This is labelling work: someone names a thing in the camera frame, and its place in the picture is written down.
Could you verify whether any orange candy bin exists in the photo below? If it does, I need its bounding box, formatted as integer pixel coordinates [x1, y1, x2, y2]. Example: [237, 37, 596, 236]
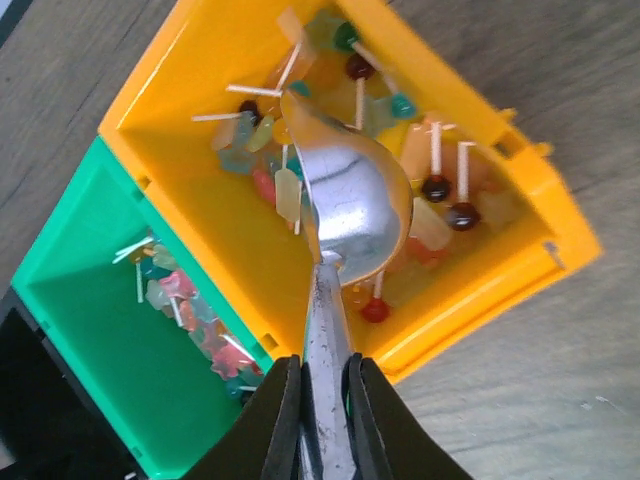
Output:
[99, 1, 601, 382]

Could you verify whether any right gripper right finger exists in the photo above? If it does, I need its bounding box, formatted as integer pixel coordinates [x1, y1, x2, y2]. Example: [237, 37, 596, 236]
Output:
[347, 353, 471, 480]

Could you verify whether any green candy bin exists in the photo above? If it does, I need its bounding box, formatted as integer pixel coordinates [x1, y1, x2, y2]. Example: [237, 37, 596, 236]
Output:
[11, 139, 272, 479]

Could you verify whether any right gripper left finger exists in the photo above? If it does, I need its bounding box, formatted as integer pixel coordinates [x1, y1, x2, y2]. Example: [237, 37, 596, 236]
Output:
[184, 355, 302, 480]

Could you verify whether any black candy bin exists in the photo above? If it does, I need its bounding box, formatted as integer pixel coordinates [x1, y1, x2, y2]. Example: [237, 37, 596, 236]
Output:
[1, 288, 146, 479]

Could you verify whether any metal scoop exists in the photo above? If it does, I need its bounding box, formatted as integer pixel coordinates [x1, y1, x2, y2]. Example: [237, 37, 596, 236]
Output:
[281, 89, 413, 479]

